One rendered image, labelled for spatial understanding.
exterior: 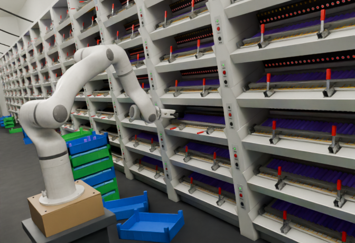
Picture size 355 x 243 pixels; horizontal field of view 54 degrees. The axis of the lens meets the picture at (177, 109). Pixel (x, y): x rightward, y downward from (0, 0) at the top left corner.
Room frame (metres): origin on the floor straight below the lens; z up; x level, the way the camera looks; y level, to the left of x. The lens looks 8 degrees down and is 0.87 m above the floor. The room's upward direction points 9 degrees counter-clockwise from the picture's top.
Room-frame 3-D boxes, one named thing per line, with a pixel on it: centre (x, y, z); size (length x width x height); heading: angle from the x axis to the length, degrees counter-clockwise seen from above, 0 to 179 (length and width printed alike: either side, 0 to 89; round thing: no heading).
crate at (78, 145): (2.31, 0.67, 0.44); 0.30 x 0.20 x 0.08; 129
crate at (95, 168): (2.31, 0.67, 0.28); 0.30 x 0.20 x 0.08; 129
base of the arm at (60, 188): (1.45, 0.55, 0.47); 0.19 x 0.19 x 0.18
